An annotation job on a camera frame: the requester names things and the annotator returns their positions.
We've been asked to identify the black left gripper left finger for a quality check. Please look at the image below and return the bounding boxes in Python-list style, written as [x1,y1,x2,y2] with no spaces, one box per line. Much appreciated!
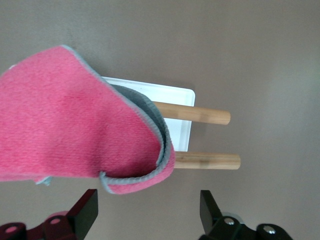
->
[0,188,99,240]

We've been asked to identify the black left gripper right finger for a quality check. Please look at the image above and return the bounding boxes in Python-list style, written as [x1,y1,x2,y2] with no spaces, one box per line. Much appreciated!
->
[198,189,293,240]

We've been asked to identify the pink cloth with grey edge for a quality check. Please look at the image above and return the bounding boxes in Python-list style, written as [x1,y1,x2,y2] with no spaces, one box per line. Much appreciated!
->
[0,44,177,196]

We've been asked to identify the round wooden stick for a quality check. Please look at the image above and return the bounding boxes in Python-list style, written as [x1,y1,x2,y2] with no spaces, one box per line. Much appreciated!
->
[173,150,241,171]
[153,101,231,126]

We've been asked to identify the white rectangular tray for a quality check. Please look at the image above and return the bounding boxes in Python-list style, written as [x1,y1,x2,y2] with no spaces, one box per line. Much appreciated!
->
[101,76,196,153]

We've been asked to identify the brown table cover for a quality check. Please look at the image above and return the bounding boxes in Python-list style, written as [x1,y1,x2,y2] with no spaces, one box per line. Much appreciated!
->
[0,0,320,240]

